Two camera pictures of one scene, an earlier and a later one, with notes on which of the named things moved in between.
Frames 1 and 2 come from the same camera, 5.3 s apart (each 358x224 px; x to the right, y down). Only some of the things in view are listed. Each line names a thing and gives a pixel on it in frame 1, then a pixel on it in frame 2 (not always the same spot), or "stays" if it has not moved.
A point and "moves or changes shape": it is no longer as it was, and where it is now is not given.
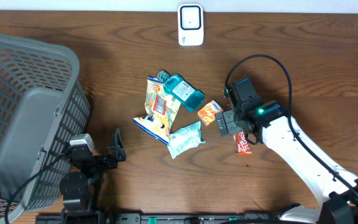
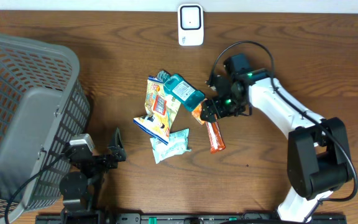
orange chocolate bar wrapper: [242, 147] to [216, 142]
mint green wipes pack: [184, 139] to [178, 144]
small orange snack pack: [207, 112] moves or changes shape
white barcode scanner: [191, 30] stays
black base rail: [161, 218] stays
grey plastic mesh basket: [33, 102] stays
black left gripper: [118, 150] stays
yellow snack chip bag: [161, 109] stays
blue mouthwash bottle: [191, 98] stays
